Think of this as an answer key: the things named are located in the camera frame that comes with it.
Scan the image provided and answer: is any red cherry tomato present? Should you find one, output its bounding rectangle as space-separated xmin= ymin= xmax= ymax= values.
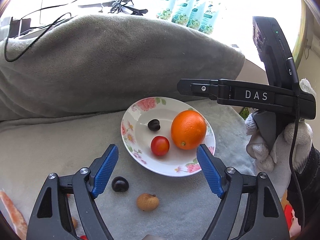
xmin=150 ymin=136 xmax=170 ymax=156

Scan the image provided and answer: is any grey sofa back cushion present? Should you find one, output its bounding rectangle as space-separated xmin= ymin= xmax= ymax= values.
xmin=1 ymin=15 xmax=245 ymax=121

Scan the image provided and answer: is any large orange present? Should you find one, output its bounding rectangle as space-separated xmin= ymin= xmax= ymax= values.
xmin=170 ymin=110 xmax=207 ymax=150

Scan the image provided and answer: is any brown longan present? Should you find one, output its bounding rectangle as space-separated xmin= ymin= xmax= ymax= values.
xmin=136 ymin=193 xmax=159 ymax=212

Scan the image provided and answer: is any floral white plate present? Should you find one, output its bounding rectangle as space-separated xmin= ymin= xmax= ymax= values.
xmin=120 ymin=96 xmax=204 ymax=177

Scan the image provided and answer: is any peeled pomelo segment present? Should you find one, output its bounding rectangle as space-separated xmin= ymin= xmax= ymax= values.
xmin=1 ymin=191 xmax=28 ymax=240

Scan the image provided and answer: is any dark grape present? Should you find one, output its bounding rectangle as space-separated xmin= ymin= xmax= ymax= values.
xmin=111 ymin=176 xmax=129 ymax=192
xmin=148 ymin=119 xmax=161 ymax=132

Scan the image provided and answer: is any coiled black cable bundle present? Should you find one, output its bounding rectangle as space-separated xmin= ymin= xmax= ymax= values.
xmin=109 ymin=0 xmax=149 ymax=16

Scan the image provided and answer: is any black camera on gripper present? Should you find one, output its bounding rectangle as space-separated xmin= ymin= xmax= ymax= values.
xmin=253 ymin=16 xmax=293 ymax=90

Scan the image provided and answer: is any white gloved right hand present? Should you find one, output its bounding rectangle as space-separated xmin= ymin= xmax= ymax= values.
xmin=245 ymin=113 xmax=313 ymax=179

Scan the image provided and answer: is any dark grape on plate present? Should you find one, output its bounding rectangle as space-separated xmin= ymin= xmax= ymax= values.
xmin=148 ymin=119 xmax=161 ymax=132

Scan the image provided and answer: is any grey sofa seat cover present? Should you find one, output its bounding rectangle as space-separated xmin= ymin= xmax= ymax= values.
xmin=0 ymin=98 xmax=283 ymax=240

